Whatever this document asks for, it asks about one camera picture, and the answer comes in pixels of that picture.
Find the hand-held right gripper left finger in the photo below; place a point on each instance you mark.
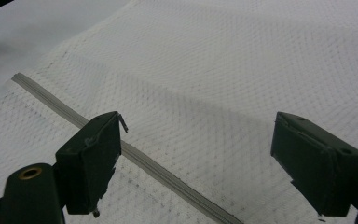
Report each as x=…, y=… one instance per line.
x=88, y=168

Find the white cloth towel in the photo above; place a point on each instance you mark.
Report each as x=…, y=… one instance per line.
x=217, y=77

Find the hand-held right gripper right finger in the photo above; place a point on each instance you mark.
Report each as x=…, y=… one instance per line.
x=318, y=169

